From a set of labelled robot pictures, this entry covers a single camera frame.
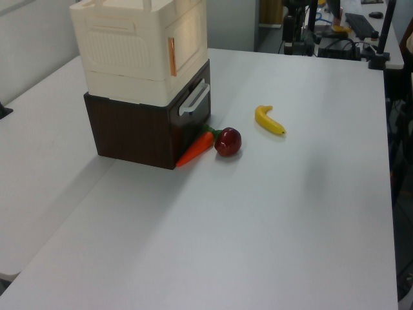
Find cream cabinet door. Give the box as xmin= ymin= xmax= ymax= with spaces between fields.
xmin=166 ymin=5 xmax=208 ymax=81

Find cream plastic cabinet body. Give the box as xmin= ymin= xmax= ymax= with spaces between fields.
xmin=69 ymin=0 xmax=208 ymax=107

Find orange toy carrot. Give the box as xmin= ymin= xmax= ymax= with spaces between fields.
xmin=176 ymin=124 xmax=223 ymax=168

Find red toy apple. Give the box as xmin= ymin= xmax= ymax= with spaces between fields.
xmin=214 ymin=127 xmax=243 ymax=158

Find yellow toy banana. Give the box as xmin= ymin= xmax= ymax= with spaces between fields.
xmin=254 ymin=105 xmax=287 ymax=136

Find dark brown wooden drawer box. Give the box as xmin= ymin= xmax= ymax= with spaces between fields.
xmin=83 ymin=59 xmax=212 ymax=171

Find black equipment box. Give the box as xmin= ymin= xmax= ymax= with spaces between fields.
xmin=317 ymin=37 xmax=361 ymax=61

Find black computer keyboard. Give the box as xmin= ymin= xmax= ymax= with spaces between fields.
xmin=344 ymin=12 xmax=375 ymax=40

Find white drawer handle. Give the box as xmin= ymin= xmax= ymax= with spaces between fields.
xmin=178 ymin=78 xmax=211 ymax=116

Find copper door handle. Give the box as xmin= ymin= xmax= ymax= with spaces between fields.
xmin=168 ymin=37 xmax=178 ymax=77

